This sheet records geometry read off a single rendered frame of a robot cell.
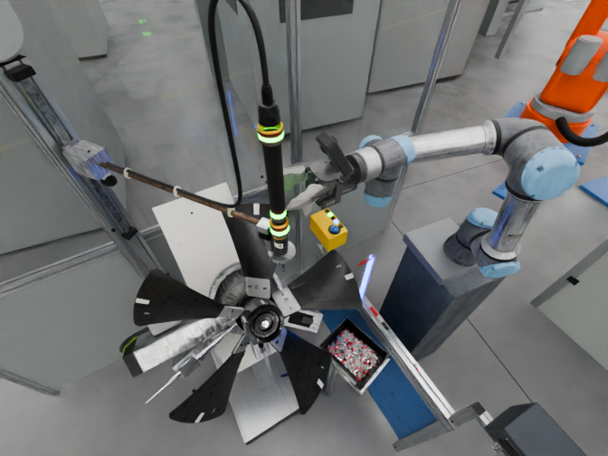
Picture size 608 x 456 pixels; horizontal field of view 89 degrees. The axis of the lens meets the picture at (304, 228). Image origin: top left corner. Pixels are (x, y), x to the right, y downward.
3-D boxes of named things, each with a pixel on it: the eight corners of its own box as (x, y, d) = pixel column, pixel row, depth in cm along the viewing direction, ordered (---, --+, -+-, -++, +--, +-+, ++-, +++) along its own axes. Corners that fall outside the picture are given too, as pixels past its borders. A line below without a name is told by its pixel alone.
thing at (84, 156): (74, 173, 92) (56, 148, 86) (93, 159, 96) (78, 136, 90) (99, 183, 90) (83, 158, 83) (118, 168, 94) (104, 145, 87)
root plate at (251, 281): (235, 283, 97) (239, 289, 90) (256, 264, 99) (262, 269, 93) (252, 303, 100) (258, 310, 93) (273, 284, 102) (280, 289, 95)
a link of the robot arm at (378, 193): (385, 182, 92) (394, 151, 83) (393, 210, 85) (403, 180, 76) (359, 182, 92) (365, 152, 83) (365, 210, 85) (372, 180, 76)
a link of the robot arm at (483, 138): (537, 99, 84) (356, 129, 90) (559, 122, 77) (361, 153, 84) (522, 136, 93) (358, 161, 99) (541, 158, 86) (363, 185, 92)
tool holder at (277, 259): (256, 255, 79) (251, 232, 72) (270, 236, 83) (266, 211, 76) (288, 269, 77) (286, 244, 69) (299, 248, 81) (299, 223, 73)
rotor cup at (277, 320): (223, 310, 99) (231, 327, 87) (259, 280, 102) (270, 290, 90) (252, 340, 103) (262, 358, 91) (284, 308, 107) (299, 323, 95)
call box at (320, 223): (309, 230, 148) (309, 214, 140) (327, 222, 151) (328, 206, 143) (327, 253, 139) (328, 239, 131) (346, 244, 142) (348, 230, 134)
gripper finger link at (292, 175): (267, 197, 70) (308, 194, 71) (264, 177, 66) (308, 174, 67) (266, 188, 72) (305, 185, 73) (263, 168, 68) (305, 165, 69)
